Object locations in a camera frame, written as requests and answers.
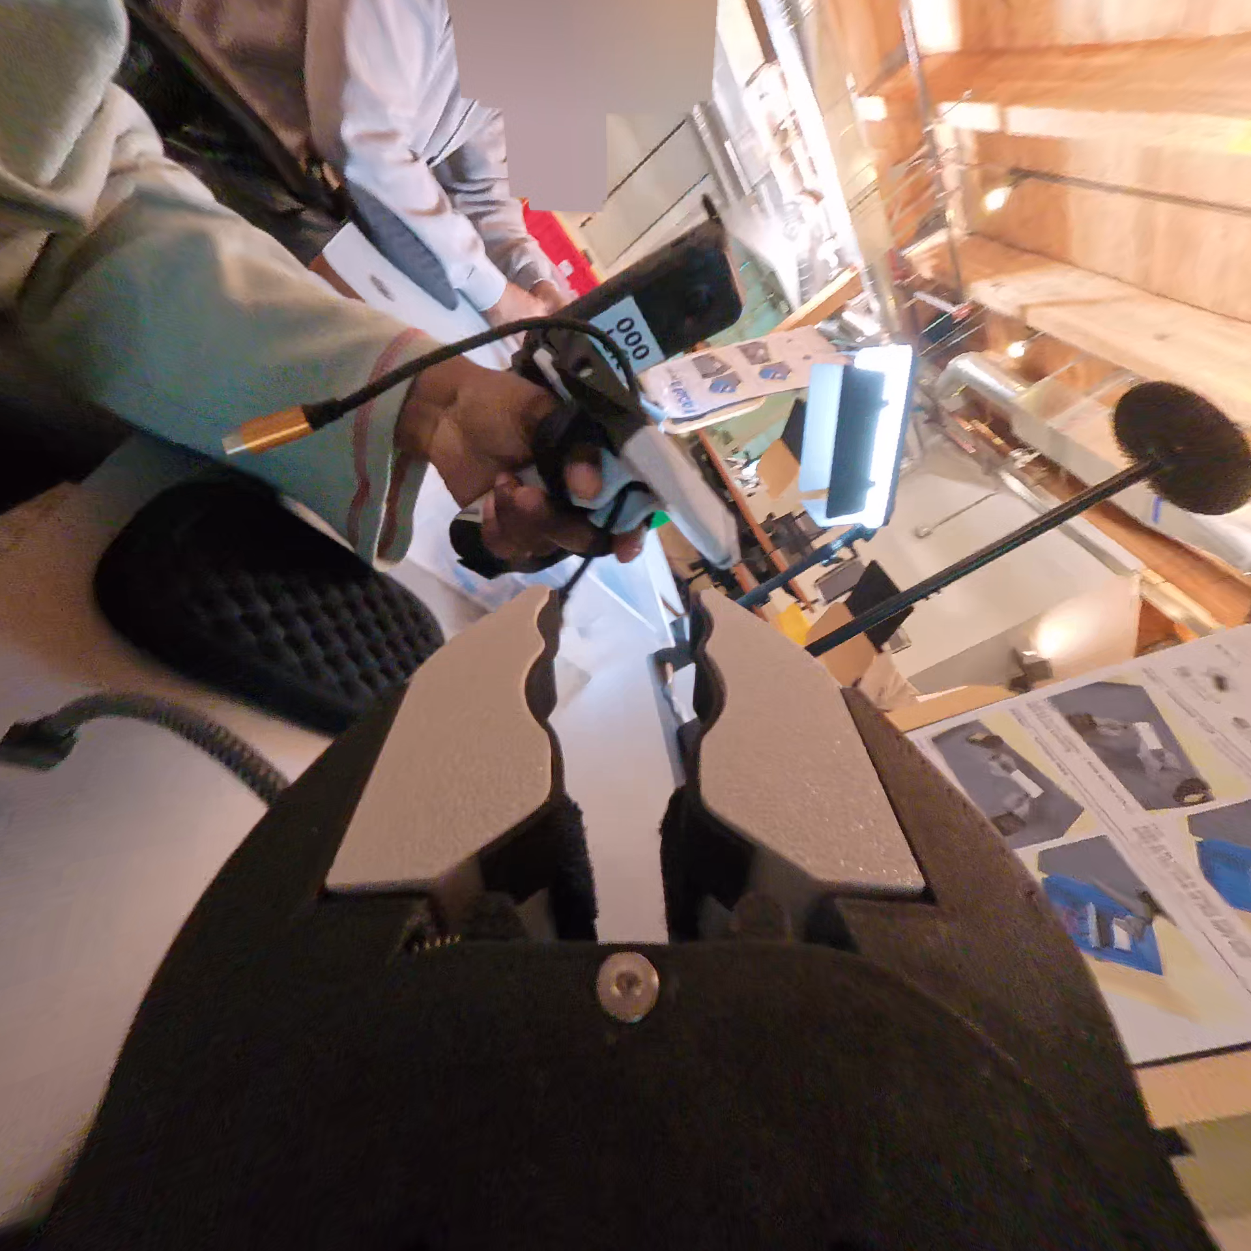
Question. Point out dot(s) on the led light panel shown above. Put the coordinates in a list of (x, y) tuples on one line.
[(894, 431)]

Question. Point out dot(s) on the black mesh wrist rest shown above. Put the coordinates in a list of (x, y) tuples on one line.
[(254, 607)]

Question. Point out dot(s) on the person's grey hoodie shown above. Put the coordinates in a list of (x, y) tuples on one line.
[(50, 98)]

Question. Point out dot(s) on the silver air duct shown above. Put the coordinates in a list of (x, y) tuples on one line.
[(982, 386)]

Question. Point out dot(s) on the person's left forearm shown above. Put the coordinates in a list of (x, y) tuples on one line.
[(196, 294)]

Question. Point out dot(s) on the small printed instruction sheet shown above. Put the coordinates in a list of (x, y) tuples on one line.
[(753, 367)]

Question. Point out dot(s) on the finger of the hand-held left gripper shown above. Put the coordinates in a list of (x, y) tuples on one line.
[(684, 498)]

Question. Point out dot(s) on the cardboard box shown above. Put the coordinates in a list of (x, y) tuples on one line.
[(851, 675)]

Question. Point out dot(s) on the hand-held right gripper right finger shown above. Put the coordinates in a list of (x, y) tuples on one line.
[(802, 763)]

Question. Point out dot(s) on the red box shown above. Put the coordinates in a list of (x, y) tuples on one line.
[(557, 245)]

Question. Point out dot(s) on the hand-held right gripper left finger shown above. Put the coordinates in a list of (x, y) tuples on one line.
[(459, 744)]

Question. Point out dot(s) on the black foam microphone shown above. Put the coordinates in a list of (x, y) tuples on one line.
[(1183, 445)]

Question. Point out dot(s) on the person's left hand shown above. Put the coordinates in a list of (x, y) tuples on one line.
[(470, 431)]

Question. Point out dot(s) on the large printed instruction sheet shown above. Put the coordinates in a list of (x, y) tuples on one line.
[(1104, 811)]

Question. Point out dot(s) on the silver laptop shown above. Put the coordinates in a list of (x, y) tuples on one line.
[(377, 275)]

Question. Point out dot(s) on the black boom pole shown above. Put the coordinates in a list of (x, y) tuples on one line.
[(977, 558)]

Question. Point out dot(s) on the black chair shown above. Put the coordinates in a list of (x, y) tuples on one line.
[(215, 147)]

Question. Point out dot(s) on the blue metal stand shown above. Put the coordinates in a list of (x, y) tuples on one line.
[(782, 582)]

